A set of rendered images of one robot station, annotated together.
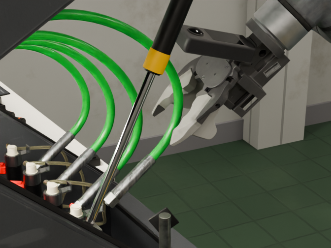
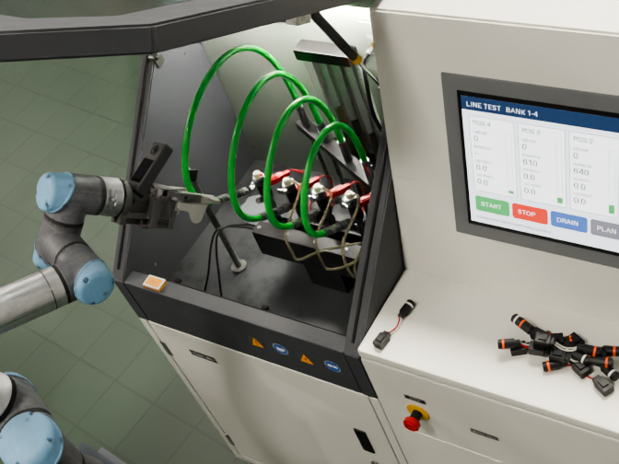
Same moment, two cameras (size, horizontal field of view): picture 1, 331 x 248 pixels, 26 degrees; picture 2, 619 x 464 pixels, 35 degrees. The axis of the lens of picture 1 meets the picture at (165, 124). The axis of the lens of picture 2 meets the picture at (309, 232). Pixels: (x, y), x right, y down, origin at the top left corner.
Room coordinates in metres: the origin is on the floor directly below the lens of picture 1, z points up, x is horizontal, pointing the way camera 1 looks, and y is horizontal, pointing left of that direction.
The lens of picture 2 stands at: (2.55, -0.07, 2.56)
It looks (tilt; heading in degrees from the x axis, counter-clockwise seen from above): 45 degrees down; 171
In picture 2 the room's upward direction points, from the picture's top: 24 degrees counter-clockwise
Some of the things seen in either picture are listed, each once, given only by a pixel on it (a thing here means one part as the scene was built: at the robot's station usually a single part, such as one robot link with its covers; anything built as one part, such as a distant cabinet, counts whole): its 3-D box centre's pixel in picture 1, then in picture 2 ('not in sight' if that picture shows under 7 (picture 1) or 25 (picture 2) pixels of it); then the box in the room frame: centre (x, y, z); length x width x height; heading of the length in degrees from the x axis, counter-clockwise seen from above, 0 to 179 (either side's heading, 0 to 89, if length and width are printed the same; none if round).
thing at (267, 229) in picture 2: not in sight; (331, 251); (1.00, 0.19, 0.91); 0.34 x 0.10 x 0.15; 33
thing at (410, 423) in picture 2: not in sight; (414, 419); (1.43, 0.14, 0.80); 0.05 x 0.04 x 0.05; 33
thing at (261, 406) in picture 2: not in sight; (293, 428); (1.03, -0.09, 0.44); 0.65 x 0.02 x 0.68; 33
